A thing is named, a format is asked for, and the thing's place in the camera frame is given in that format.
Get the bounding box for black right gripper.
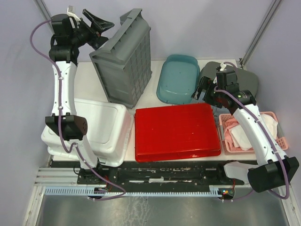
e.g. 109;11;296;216
191;76;225;109

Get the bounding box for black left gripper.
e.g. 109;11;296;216
71;9;115;50

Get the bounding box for grey plastic crate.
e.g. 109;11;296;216
89;8;152;108

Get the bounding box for red plastic tray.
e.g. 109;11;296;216
135;103;221;162

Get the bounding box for grey plastic basin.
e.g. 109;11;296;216
198;61;259;97

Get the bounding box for white plastic tub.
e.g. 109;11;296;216
40;98;132;168

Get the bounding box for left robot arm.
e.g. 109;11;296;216
45;6;114;184

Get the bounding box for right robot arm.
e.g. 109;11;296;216
191;62;299;200

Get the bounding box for teal plastic basin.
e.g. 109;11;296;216
156;54;200;105

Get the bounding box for pink cloth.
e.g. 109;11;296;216
224;118;252;152

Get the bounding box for white cloth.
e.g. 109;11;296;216
229;113;278;151

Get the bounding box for pink plastic basket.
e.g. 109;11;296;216
219;112;288;154

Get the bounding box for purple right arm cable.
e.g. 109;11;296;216
214;61;291;202

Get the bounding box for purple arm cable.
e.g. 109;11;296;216
214;61;291;202
31;19;127;202

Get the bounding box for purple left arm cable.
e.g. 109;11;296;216
31;19;127;202

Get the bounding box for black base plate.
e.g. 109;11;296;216
77;160;245;192

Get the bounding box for white slotted cable duct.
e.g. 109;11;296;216
44;186;234;198

